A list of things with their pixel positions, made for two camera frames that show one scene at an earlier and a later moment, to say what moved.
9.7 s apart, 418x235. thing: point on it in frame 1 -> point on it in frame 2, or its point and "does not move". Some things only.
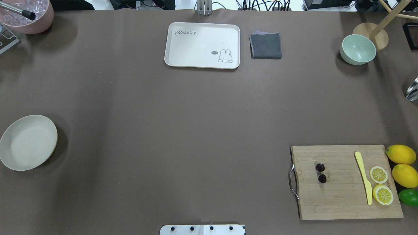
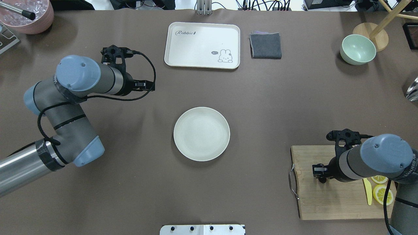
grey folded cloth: [265, 45] does not move
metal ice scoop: [411, 94] does not move
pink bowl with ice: [43, 9] does not move
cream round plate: [27, 142] -> [201, 133]
